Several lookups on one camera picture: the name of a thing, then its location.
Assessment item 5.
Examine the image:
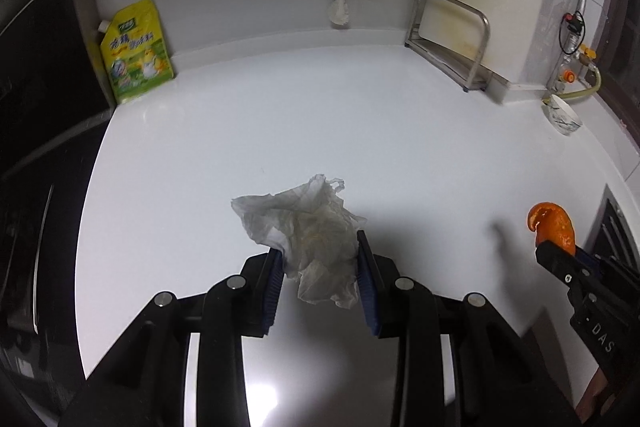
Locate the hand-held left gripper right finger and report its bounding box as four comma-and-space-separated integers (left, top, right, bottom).
356, 230, 583, 427

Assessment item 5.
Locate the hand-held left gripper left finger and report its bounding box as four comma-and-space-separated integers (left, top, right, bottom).
60, 248, 286, 427

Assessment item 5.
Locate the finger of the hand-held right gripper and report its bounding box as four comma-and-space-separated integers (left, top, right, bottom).
575, 247, 640, 290
535, 241, 601, 295

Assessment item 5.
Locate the orange peel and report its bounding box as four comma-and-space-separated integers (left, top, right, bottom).
525, 202, 576, 256

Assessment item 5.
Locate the white tissue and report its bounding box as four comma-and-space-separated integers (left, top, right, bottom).
231, 174, 367, 310

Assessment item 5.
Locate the person's right forearm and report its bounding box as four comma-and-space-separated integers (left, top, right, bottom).
575, 364, 613, 427

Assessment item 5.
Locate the white patterned bowl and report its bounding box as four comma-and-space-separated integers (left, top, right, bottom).
542, 95, 583, 136

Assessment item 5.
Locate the metal gas valve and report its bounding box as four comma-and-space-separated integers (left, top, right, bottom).
547, 47, 598, 90

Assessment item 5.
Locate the metal cutting board rack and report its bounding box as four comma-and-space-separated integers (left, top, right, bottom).
404, 0, 490, 94

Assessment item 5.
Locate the black cabinet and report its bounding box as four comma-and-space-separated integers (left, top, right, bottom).
0, 0, 113, 378

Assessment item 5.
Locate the yellow seasoning pouch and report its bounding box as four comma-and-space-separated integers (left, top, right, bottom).
97, 0, 175, 104

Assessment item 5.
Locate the yellow gas hose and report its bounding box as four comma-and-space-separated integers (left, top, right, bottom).
545, 66, 602, 102

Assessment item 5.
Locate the black cable with red button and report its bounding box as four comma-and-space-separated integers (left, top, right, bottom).
559, 11, 586, 52

